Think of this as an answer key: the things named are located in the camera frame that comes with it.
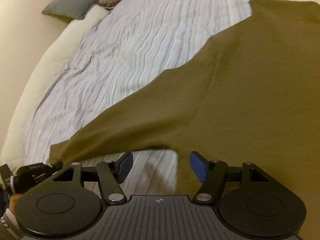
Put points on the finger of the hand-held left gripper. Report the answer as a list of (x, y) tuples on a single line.
[(55, 166)]

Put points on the bed with striped white sheet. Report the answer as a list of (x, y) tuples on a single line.
[(140, 47)]

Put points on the cream padded headboard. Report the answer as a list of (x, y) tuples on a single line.
[(42, 67)]

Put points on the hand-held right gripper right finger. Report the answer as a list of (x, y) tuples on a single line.
[(198, 166)]

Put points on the brown long-sleeve top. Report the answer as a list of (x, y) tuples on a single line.
[(250, 105)]

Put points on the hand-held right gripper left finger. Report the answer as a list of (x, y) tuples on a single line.
[(125, 166)]

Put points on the grey pillow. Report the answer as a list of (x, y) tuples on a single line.
[(72, 2)]

